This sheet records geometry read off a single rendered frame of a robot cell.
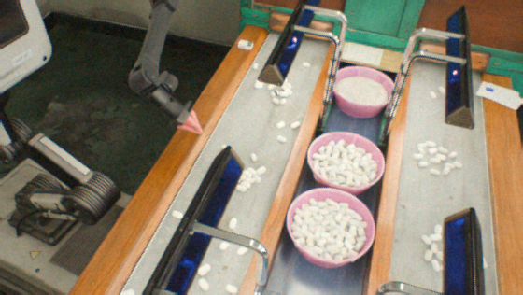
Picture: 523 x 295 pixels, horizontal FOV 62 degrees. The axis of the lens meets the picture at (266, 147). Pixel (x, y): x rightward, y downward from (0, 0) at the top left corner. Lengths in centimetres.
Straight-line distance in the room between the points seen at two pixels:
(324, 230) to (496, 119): 89
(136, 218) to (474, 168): 116
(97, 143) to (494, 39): 213
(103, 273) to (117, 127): 163
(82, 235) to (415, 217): 116
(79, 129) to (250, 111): 142
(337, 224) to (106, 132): 176
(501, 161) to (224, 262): 103
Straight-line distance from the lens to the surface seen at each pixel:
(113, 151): 265
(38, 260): 173
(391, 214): 141
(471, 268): 96
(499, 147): 179
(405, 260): 136
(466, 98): 134
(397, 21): 205
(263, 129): 162
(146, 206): 138
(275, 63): 131
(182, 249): 88
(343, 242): 136
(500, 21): 207
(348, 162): 156
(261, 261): 89
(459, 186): 162
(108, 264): 129
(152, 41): 150
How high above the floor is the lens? 185
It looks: 46 degrees down
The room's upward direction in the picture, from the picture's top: 4 degrees clockwise
